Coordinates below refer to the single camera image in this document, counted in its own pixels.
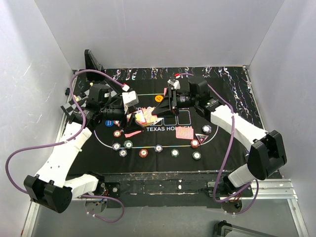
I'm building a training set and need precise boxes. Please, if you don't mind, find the dealt cards pile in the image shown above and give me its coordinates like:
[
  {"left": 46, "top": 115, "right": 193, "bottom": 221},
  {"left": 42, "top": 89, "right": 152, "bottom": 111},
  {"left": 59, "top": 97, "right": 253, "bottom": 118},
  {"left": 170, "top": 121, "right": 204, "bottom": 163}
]
[
  {"left": 175, "top": 126, "right": 194, "bottom": 140},
  {"left": 124, "top": 130, "right": 142, "bottom": 138}
]

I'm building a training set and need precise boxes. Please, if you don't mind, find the triangular dealer button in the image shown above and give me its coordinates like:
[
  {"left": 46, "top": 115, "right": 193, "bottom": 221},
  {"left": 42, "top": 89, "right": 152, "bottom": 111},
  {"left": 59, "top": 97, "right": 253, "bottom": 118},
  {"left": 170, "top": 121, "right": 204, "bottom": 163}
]
[{"left": 195, "top": 133, "right": 208, "bottom": 144}]

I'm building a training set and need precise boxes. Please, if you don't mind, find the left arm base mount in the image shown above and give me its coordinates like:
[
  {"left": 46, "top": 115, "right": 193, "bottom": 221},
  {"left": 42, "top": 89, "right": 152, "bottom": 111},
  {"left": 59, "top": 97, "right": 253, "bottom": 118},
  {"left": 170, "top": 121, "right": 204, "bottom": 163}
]
[{"left": 85, "top": 182, "right": 121, "bottom": 214}]

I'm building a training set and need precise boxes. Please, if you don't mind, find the black white chessboard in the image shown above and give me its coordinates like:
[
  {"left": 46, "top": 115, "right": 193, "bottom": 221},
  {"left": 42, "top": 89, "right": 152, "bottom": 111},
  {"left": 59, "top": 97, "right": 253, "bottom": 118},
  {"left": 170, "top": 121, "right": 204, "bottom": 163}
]
[{"left": 60, "top": 82, "right": 117, "bottom": 119}]

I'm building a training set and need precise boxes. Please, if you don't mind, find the black case corner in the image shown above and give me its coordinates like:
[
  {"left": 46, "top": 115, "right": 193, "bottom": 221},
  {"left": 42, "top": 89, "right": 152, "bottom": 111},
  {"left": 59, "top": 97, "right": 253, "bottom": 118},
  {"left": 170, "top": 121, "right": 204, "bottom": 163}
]
[{"left": 213, "top": 220, "right": 273, "bottom": 237}]

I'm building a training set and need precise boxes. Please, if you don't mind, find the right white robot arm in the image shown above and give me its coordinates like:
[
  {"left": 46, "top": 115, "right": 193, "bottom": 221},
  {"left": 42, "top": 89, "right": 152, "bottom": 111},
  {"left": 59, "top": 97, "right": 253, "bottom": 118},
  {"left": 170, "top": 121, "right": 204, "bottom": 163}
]
[{"left": 152, "top": 77, "right": 287, "bottom": 196}]

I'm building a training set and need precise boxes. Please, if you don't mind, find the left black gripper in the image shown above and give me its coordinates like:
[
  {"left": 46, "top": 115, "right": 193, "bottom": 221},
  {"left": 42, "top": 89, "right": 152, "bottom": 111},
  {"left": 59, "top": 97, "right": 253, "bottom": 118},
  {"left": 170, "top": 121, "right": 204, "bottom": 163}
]
[{"left": 100, "top": 104, "right": 145, "bottom": 133}]

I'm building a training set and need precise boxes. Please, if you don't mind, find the black card shoe stand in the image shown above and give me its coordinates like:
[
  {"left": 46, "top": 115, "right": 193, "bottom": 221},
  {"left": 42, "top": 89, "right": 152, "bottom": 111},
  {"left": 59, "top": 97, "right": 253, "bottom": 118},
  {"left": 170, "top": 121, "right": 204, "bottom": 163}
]
[{"left": 84, "top": 49, "right": 105, "bottom": 81}]

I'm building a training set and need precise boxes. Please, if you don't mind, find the green poker chip stack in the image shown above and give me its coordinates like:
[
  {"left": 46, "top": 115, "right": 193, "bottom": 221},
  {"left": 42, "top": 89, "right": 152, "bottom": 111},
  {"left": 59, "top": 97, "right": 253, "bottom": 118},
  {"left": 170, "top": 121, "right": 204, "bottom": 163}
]
[{"left": 171, "top": 149, "right": 179, "bottom": 158}]

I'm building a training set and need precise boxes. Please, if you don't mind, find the red poker chip stack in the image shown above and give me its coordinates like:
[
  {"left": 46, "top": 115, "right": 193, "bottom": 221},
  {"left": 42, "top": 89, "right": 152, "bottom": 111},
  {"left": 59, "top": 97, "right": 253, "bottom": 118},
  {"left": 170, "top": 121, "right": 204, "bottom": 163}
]
[{"left": 139, "top": 149, "right": 148, "bottom": 158}]

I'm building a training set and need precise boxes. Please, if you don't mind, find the blue small blind button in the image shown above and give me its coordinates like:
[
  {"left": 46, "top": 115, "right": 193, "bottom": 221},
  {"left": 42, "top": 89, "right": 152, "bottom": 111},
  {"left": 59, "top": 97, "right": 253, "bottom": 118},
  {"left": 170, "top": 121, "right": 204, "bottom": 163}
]
[{"left": 105, "top": 120, "right": 114, "bottom": 127}]

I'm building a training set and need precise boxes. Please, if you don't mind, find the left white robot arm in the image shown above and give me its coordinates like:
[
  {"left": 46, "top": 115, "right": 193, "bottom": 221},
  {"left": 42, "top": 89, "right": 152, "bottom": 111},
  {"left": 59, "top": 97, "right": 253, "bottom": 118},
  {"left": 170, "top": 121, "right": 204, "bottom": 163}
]
[{"left": 24, "top": 84, "right": 139, "bottom": 213}]

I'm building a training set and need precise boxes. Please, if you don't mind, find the yellow big blind button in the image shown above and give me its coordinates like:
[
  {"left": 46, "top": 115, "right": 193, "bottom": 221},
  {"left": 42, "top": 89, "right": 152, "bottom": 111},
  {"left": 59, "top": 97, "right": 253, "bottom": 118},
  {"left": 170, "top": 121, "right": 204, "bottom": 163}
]
[{"left": 155, "top": 95, "right": 163, "bottom": 103}]

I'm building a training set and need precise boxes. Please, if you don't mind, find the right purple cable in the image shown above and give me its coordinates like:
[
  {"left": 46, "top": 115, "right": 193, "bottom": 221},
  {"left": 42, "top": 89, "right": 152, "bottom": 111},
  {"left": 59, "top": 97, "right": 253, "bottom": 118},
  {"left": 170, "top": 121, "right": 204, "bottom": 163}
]
[{"left": 175, "top": 73, "right": 259, "bottom": 214}]

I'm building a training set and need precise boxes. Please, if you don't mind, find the aluminium front rail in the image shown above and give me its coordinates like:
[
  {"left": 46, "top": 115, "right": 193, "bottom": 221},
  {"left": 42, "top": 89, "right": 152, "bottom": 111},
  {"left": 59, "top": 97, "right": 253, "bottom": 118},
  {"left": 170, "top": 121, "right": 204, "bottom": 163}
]
[{"left": 22, "top": 180, "right": 309, "bottom": 237}]

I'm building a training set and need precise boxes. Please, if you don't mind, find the red playing card deck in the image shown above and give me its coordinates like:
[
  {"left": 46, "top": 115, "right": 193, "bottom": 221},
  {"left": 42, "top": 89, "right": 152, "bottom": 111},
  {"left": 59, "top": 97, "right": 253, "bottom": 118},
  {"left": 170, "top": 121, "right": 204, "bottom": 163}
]
[{"left": 135, "top": 107, "right": 161, "bottom": 127}]

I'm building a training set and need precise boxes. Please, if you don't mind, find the black poker felt mat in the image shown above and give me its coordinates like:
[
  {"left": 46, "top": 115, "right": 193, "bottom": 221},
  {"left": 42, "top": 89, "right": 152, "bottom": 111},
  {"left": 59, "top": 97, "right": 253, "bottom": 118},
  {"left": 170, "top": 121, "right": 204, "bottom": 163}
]
[{"left": 91, "top": 79, "right": 250, "bottom": 173}]

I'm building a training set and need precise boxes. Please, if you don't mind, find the purple cable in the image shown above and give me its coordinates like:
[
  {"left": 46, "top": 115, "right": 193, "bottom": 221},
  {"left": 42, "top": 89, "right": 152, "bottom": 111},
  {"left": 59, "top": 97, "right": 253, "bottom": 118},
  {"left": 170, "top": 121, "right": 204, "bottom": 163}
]
[
  {"left": 5, "top": 70, "right": 130, "bottom": 223},
  {"left": 175, "top": 73, "right": 259, "bottom": 214}
]

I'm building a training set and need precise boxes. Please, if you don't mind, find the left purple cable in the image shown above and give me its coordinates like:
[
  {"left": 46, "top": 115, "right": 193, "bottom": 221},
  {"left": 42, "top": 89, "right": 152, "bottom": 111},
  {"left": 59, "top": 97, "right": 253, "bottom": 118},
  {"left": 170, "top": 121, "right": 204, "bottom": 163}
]
[{"left": 5, "top": 70, "right": 130, "bottom": 223}]

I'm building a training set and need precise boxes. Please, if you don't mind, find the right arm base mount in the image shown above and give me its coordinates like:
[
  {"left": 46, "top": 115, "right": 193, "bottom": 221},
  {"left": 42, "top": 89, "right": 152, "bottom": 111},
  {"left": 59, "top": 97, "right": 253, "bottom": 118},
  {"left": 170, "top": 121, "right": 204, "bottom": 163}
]
[{"left": 198, "top": 182, "right": 253, "bottom": 214}]

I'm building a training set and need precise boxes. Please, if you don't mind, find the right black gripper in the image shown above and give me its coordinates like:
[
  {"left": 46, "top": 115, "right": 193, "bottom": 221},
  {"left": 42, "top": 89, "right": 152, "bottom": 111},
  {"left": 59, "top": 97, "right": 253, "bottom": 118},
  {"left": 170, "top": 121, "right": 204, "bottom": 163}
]
[{"left": 152, "top": 87, "right": 198, "bottom": 119}]

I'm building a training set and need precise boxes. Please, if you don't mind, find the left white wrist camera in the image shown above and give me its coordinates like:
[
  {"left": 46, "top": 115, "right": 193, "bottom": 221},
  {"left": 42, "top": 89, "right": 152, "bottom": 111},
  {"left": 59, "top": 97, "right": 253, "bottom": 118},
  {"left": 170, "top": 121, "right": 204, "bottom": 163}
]
[{"left": 122, "top": 91, "right": 139, "bottom": 107}]

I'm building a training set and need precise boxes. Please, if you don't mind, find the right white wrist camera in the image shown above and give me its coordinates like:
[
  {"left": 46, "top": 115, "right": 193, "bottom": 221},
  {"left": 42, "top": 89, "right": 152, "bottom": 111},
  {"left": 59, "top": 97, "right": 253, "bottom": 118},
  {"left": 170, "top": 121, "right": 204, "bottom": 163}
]
[{"left": 167, "top": 79, "right": 181, "bottom": 90}]

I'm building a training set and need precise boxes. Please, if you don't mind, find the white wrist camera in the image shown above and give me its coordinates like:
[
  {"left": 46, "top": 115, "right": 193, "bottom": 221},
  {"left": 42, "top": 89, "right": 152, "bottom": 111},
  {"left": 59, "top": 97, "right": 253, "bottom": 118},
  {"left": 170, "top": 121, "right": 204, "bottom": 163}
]
[
  {"left": 122, "top": 91, "right": 139, "bottom": 107},
  {"left": 167, "top": 79, "right": 181, "bottom": 90}
]

